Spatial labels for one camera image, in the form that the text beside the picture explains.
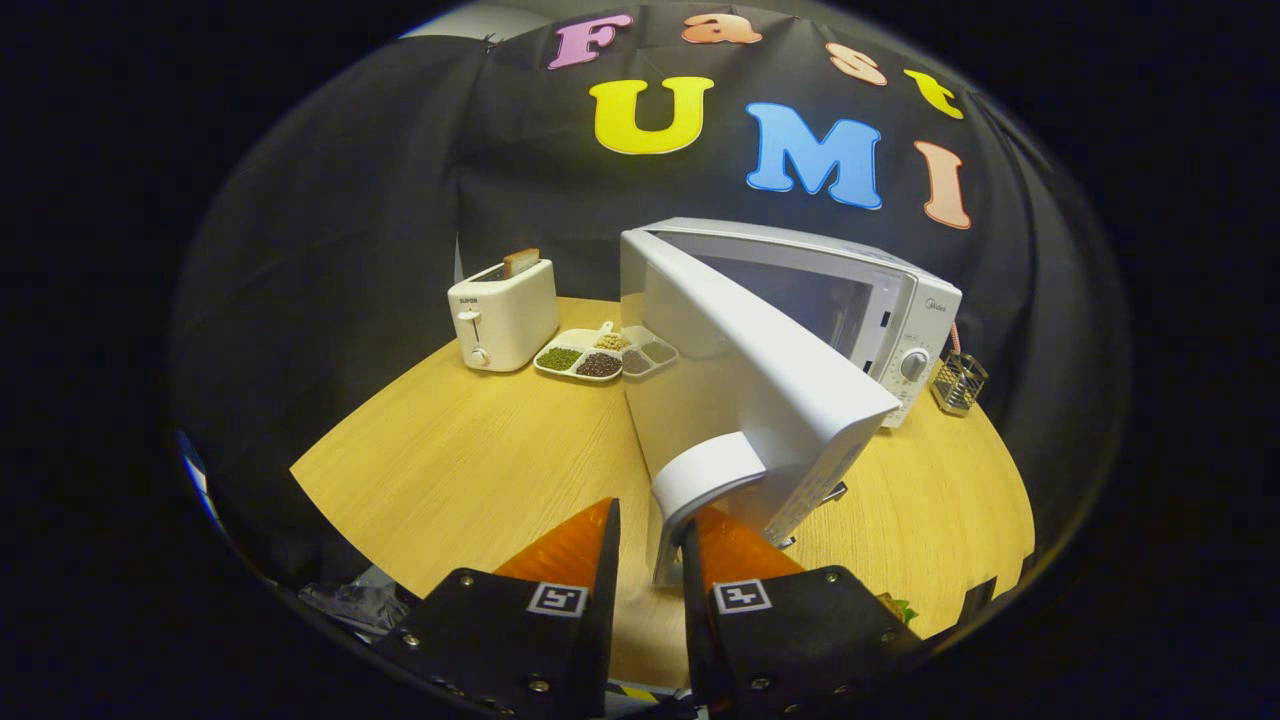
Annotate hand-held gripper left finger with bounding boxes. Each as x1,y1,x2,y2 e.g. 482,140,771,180
375,497,621,719

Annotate white microwave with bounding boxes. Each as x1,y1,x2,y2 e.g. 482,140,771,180
618,217,964,589

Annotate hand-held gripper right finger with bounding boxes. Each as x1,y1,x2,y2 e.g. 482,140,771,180
682,505,926,716

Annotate clear plastic bag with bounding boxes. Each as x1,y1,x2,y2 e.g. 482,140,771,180
298,570,411,633

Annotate white divided bean tray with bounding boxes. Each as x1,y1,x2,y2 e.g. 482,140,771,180
533,320,626,384

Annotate metal wire basket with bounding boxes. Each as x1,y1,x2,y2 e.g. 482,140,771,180
930,350,989,417

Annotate white toaster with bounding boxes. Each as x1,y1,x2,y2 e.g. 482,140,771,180
447,258,561,374

